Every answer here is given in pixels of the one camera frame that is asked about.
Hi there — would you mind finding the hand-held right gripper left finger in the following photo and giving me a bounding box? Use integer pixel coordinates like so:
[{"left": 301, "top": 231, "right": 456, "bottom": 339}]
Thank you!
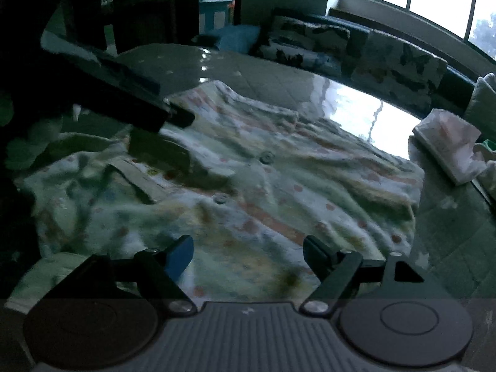
[{"left": 58, "top": 235, "right": 198, "bottom": 316}]

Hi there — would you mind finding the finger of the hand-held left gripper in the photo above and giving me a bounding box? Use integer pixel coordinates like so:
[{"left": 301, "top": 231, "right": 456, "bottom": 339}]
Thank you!
[
  {"left": 128, "top": 127, "right": 191, "bottom": 175},
  {"left": 166, "top": 102, "right": 195, "bottom": 127}
]

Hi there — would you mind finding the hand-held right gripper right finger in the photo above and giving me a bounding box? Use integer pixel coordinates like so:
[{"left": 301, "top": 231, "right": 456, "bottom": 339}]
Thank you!
[{"left": 301, "top": 235, "right": 436, "bottom": 316}]

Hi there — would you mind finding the dotted printed child jacket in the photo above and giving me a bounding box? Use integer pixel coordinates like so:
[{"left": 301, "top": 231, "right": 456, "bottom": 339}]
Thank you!
[{"left": 8, "top": 79, "right": 427, "bottom": 314}]

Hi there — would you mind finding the teal cushion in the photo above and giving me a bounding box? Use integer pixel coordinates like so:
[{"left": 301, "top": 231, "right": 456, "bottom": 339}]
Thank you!
[{"left": 193, "top": 25, "right": 261, "bottom": 54}]

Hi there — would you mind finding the teal wooden furniture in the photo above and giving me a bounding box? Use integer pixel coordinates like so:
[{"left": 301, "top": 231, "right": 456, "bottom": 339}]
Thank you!
[{"left": 199, "top": 0, "right": 234, "bottom": 32}]

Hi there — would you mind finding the white tissue pack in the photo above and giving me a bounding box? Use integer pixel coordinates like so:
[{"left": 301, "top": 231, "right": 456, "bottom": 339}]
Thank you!
[{"left": 411, "top": 108, "right": 487, "bottom": 186}]

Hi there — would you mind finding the cream folded garment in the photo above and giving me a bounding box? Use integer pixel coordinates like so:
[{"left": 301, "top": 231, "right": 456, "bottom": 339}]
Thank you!
[{"left": 475, "top": 159, "right": 496, "bottom": 199}]

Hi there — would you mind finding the blue sofa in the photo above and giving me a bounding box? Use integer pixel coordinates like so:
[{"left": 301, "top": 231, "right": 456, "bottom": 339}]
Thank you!
[{"left": 190, "top": 8, "right": 496, "bottom": 125}]

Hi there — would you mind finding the large butterfly print cushion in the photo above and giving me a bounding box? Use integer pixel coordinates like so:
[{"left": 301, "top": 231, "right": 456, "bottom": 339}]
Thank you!
[{"left": 350, "top": 30, "right": 449, "bottom": 106}]

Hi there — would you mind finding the grey pillow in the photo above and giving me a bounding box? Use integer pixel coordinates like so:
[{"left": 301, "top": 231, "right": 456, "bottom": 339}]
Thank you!
[{"left": 463, "top": 73, "right": 496, "bottom": 125}]

